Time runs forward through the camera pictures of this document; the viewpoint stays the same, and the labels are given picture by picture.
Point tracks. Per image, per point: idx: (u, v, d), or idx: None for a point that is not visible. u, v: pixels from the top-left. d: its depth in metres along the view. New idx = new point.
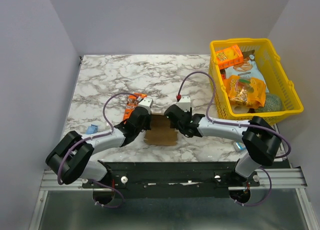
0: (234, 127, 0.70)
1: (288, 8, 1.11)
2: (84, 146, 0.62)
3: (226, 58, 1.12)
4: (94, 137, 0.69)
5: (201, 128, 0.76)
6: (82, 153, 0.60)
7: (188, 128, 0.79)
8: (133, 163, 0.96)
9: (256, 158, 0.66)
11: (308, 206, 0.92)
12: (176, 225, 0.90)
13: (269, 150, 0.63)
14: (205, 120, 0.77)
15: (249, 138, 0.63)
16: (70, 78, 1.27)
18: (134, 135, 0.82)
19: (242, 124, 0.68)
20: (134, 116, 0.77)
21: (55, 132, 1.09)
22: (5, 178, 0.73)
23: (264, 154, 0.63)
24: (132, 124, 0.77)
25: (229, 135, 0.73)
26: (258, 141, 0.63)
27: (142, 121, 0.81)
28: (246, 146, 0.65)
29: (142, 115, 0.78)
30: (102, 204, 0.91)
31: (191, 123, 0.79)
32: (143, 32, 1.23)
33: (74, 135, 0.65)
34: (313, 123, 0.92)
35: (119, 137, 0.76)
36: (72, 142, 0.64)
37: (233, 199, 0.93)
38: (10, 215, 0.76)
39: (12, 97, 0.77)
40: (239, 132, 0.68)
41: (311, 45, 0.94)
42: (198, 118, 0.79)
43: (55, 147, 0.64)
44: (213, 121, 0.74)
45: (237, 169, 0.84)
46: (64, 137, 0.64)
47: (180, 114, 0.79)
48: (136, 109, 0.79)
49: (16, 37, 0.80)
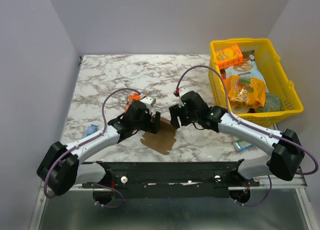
0: (263, 135, 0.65)
1: (288, 8, 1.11)
2: (69, 159, 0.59)
3: (226, 58, 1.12)
4: (81, 145, 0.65)
5: (223, 125, 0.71)
6: (67, 167, 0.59)
7: (206, 120, 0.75)
8: (133, 163, 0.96)
9: (276, 171, 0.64)
11: (308, 206, 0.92)
12: (176, 225, 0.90)
13: (293, 166, 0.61)
14: (229, 118, 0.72)
15: (279, 152, 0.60)
16: (70, 78, 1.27)
18: (131, 131, 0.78)
19: (274, 134, 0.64)
20: (133, 111, 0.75)
21: (55, 131, 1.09)
22: (4, 178, 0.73)
23: (289, 170, 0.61)
24: (130, 118, 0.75)
25: (252, 140, 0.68)
26: (287, 156, 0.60)
27: (141, 117, 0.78)
28: (272, 157, 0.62)
29: (140, 109, 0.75)
30: (102, 204, 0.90)
31: (211, 115, 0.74)
32: (143, 32, 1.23)
33: (58, 147, 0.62)
34: (313, 124, 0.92)
35: (110, 138, 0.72)
36: (58, 154, 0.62)
37: (233, 199, 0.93)
38: (10, 215, 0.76)
39: (12, 97, 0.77)
40: (269, 142, 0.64)
41: (311, 45, 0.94)
42: (219, 110, 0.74)
43: (43, 161, 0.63)
44: (239, 121, 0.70)
45: (240, 169, 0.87)
46: (49, 150, 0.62)
47: (199, 103, 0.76)
48: (133, 102, 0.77)
49: (16, 37, 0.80)
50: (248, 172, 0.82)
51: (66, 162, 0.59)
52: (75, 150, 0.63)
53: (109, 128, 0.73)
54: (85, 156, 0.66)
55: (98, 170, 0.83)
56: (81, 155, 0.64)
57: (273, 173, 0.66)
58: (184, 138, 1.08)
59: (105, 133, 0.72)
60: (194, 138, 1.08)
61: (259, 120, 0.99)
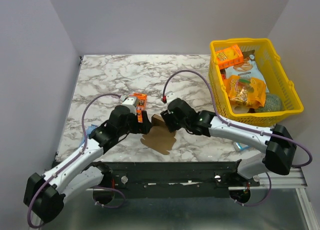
0: (255, 134, 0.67)
1: (288, 8, 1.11)
2: (49, 191, 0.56)
3: (226, 58, 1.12)
4: (59, 172, 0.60)
5: (214, 129, 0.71)
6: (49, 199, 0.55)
7: (196, 126, 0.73)
8: (133, 163, 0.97)
9: (273, 168, 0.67)
11: (308, 206, 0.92)
12: (176, 225, 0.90)
13: (288, 160, 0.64)
14: (219, 121, 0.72)
15: (273, 149, 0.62)
16: (70, 78, 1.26)
18: (116, 138, 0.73)
19: (265, 132, 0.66)
20: (115, 117, 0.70)
21: (55, 131, 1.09)
22: (4, 178, 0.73)
23: (284, 164, 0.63)
24: (113, 125, 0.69)
25: (244, 140, 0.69)
26: (280, 151, 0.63)
27: (125, 122, 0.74)
28: (267, 155, 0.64)
29: (123, 114, 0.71)
30: (102, 204, 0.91)
31: (200, 121, 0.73)
32: (143, 32, 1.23)
33: (36, 179, 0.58)
34: (313, 124, 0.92)
35: (93, 153, 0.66)
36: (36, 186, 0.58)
37: (233, 199, 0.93)
38: (10, 215, 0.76)
39: (12, 97, 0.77)
40: (261, 140, 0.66)
41: (311, 45, 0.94)
42: (207, 114, 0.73)
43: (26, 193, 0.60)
44: (229, 123, 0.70)
45: (239, 170, 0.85)
46: (27, 183, 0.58)
47: (187, 110, 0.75)
48: (115, 109, 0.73)
49: (16, 37, 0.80)
50: (247, 171, 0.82)
51: (45, 195, 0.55)
52: (52, 180, 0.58)
53: (90, 142, 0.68)
54: (67, 181, 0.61)
55: (93, 176, 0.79)
56: (61, 184, 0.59)
57: (270, 169, 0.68)
58: (184, 138, 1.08)
59: (85, 150, 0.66)
60: (194, 138, 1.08)
61: (259, 120, 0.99)
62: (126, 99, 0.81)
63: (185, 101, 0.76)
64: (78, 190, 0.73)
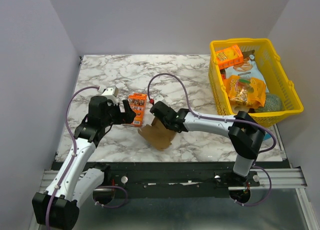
0: (220, 122, 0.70)
1: (288, 8, 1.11)
2: (60, 202, 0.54)
3: (226, 58, 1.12)
4: (61, 182, 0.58)
5: (188, 124, 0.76)
6: (62, 210, 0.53)
7: (174, 124, 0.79)
8: (133, 163, 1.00)
9: (241, 152, 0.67)
11: (308, 206, 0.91)
12: (176, 225, 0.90)
13: (253, 143, 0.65)
14: (191, 116, 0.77)
15: (235, 133, 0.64)
16: (70, 78, 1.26)
18: (103, 129, 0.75)
19: (228, 118, 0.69)
20: (96, 108, 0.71)
21: (55, 131, 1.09)
22: (5, 177, 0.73)
23: (249, 148, 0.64)
24: (96, 117, 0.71)
25: (214, 130, 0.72)
26: (242, 135, 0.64)
27: (105, 111, 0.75)
28: (232, 140, 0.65)
29: (102, 103, 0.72)
30: (102, 204, 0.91)
31: (177, 118, 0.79)
32: (143, 32, 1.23)
33: (41, 197, 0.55)
34: (313, 124, 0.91)
35: (86, 151, 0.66)
36: (44, 203, 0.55)
37: (233, 199, 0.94)
38: (9, 215, 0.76)
39: (12, 96, 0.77)
40: (225, 127, 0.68)
41: (311, 45, 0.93)
42: (183, 112, 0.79)
43: (36, 214, 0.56)
44: (199, 116, 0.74)
45: (234, 168, 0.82)
46: (32, 205, 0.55)
47: (166, 110, 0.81)
48: (93, 99, 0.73)
49: (16, 37, 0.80)
50: (239, 169, 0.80)
51: (57, 208, 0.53)
52: (57, 192, 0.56)
53: (78, 142, 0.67)
54: (73, 187, 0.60)
55: (94, 177, 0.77)
56: (68, 192, 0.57)
57: (242, 155, 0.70)
58: (184, 138, 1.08)
59: (77, 151, 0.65)
60: (194, 138, 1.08)
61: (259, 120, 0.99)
62: (105, 90, 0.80)
63: (163, 102, 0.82)
64: (85, 194, 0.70)
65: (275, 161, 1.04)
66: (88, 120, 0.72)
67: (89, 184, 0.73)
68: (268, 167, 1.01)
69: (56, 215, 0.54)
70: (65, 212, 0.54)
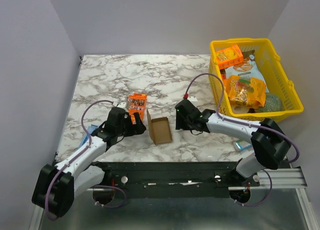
0: (244, 126, 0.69)
1: (288, 8, 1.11)
2: (64, 177, 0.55)
3: (226, 58, 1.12)
4: (71, 163, 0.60)
5: (211, 124, 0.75)
6: (64, 185, 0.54)
7: (196, 123, 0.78)
8: (133, 163, 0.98)
9: (262, 160, 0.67)
11: (308, 206, 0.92)
12: (176, 225, 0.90)
13: (276, 153, 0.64)
14: (216, 116, 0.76)
15: (258, 139, 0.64)
16: (70, 78, 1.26)
18: (116, 137, 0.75)
19: (253, 124, 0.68)
20: (113, 116, 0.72)
21: (55, 131, 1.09)
22: (5, 178, 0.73)
23: (271, 157, 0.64)
24: (112, 124, 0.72)
25: (236, 133, 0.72)
26: (267, 143, 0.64)
27: (122, 121, 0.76)
28: (254, 146, 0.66)
29: (121, 113, 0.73)
30: (102, 204, 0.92)
31: (200, 117, 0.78)
32: (144, 32, 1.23)
33: (50, 169, 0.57)
34: (313, 124, 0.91)
35: (99, 146, 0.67)
36: (50, 176, 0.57)
37: (233, 199, 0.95)
38: (9, 216, 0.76)
39: (12, 96, 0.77)
40: (249, 132, 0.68)
41: (311, 45, 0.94)
42: (208, 113, 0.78)
43: (36, 186, 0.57)
44: (223, 118, 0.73)
45: (237, 168, 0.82)
46: (39, 176, 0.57)
47: (191, 108, 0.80)
48: (113, 108, 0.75)
49: (16, 37, 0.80)
50: (242, 169, 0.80)
51: (60, 183, 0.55)
52: (66, 169, 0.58)
53: (95, 138, 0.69)
54: (79, 172, 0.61)
55: (95, 173, 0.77)
56: (74, 173, 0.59)
57: (262, 164, 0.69)
58: (184, 138, 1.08)
59: (92, 143, 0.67)
60: (194, 138, 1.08)
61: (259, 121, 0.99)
62: None
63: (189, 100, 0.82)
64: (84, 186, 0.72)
65: None
66: (105, 126, 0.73)
67: (88, 179, 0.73)
68: None
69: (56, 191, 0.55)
70: (66, 190, 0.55)
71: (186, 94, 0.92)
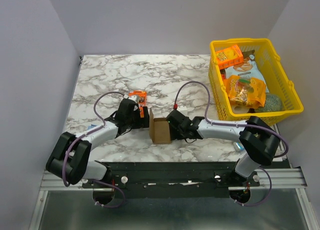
0: (231, 127, 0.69)
1: (288, 8, 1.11)
2: (82, 144, 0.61)
3: (226, 58, 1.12)
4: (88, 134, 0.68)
5: (201, 130, 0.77)
6: (82, 150, 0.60)
7: (188, 131, 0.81)
8: (133, 163, 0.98)
9: (255, 158, 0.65)
11: (308, 206, 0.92)
12: (176, 225, 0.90)
13: (267, 149, 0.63)
14: (205, 122, 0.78)
15: (246, 138, 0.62)
16: (70, 78, 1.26)
18: (125, 126, 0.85)
19: (239, 124, 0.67)
20: (125, 106, 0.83)
21: (55, 131, 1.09)
22: (4, 178, 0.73)
23: (263, 154, 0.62)
24: (123, 113, 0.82)
25: (226, 135, 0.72)
26: (255, 141, 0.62)
27: (131, 112, 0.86)
28: (243, 145, 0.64)
29: (131, 104, 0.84)
30: (102, 204, 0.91)
31: (191, 125, 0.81)
32: (144, 32, 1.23)
33: (68, 136, 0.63)
34: (313, 123, 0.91)
35: (112, 129, 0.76)
36: (67, 143, 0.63)
37: (233, 199, 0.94)
38: (9, 216, 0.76)
39: (12, 97, 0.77)
40: (236, 132, 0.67)
41: (311, 45, 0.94)
42: (198, 120, 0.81)
43: (53, 152, 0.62)
44: (211, 122, 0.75)
45: (236, 168, 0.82)
46: (58, 140, 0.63)
47: (180, 118, 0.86)
48: (125, 99, 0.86)
49: (16, 37, 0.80)
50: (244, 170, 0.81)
51: (79, 148, 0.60)
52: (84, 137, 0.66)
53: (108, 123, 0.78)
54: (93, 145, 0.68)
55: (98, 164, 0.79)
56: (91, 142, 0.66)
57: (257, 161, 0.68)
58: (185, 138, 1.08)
59: (106, 125, 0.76)
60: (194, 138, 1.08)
61: None
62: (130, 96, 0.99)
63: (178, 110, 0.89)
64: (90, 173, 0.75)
65: (275, 161, 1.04)
66: (116, 115, 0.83)
67: (94, 166, 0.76)
68: (268, 167, 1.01)
69: (73, 157, 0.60)
70: (84, 155, 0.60)
71: (175, 104, 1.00)
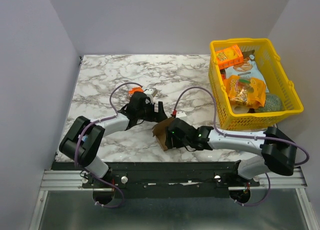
0: (249, 140, 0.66)
1: (288, 8, 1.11)
2: (96, 128, 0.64)
3: (226, 58, 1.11)
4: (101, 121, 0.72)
5: (213, 142, 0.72)
6: (95, 134, 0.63)
7: (197, 143, 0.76)
8: (133, 163, 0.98)
9: (275, 170, 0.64)
11: (308, 206, 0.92)
12: (176, 225, 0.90)
13: (289, 161, 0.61)
14: (216, 133, 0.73)
15: (268, 152, 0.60)
16: (70, 78, 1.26)
18: (136, 119, 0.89)
19: (258, 136, 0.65)
20: (136, 100, 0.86)
21: (55, 131, 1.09)
22: (4, 177, 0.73)
23: (285, 167, 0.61)
24: (133, 107, 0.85)
25: (241, 147, 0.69)
26: (278, 154, 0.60)
27: (142, 105, 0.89)
28: (265, 158, 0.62)
29: (142, 98, 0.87)
30: (102, 204, 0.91)
31: (200, 137, 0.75)
32: (144, 32, 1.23)
33: (83, 120, 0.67)
34: (313, 123, 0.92)
35: (123, 120, 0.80)
36: (82, 126, 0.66)
37: (233, 199, 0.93)
38: (9, 215, 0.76)
39: (12, 97, 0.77)
40: (255, 144, 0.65)
41: (311, 45, 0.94)
42: (206, 130, 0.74)
43: (68, 133, 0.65)
44: (224, 134, 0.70)
45: (239, 171, 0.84)
46: (74, 122, 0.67)
47: (187, 128, 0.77)
48: (136, 93, 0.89)
49: (15, 37, 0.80)
50: (246, 172, 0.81)
51: (92, 132, 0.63)
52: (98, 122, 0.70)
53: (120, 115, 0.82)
54: None
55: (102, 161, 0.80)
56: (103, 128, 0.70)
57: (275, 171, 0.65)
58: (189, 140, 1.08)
59: (118, 115, 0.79)
60: None
61: (258, 121, 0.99)
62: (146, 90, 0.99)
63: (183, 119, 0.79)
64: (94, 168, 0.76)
65: None
66: (127, 108, 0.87)
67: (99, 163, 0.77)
68: None
69: (86, 140, 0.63)
70: (97, 139, 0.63)
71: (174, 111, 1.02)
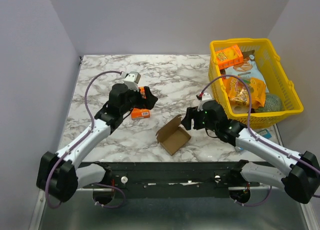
0: (281, 155, 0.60)
1: (288, 8, 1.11)
2: (64, 166, 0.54)
3: (226, 58, 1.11)
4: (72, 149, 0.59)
5: (241, 141, 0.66)
6: (64, 174, 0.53)
7: (223, 133, 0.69)
8: (133, 163, 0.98)
9: (290, 192, 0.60)
11: (308, 206, 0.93)
12: (176, 225, 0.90)
13: (310, 190, 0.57)
14: (248, 133, 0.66)
15: (296, 174, 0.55)
16: (70, 78, 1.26)
18: (122, 117, 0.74)
19: (292, 156, 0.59)
20: (114, 97, 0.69)
21: (55, 131, 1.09)
22: (5, 177, 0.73)
23: (304, 194, 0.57)
24: (115, 106, 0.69)
25: (269, 158, 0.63)
26: (304, 180, 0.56)
27: (126, 100, 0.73)
28: (288, 177, 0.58)
29: (122, 93, 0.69)
30: (102, 204, 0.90)
31: (230, 129, 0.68)
32: (144, 32, 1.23)
33: (49, 157, 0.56)
34: (313, 123, 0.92)
35: (102, 131, 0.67)
36: (49, 164, 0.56)
37: (233, 199, 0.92)
38: (9, 215, 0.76)
39: (11, 97, 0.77)
40: (286, 163, 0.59)
41: (311, 45, 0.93)
42: (237, 124, 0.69)
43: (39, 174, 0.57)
44: (257, 138, 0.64)
45: (242, 172, 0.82)
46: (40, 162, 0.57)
47: (221, 116, 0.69)
48: (114, 88, 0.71)
49: (16, 37, 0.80)
50: (252, 178, 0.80)
51: (60, 172, 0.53)
52: (67, 156, 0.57)
53: (97, 122, 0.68)
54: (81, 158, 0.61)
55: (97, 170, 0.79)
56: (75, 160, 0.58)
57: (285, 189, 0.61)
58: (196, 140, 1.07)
59: (94, 129, 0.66)
60: (194, 138, 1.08)
61: (259, 121, 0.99)
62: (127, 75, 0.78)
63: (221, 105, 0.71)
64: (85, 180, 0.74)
65: None
66: (108, 107, 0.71)
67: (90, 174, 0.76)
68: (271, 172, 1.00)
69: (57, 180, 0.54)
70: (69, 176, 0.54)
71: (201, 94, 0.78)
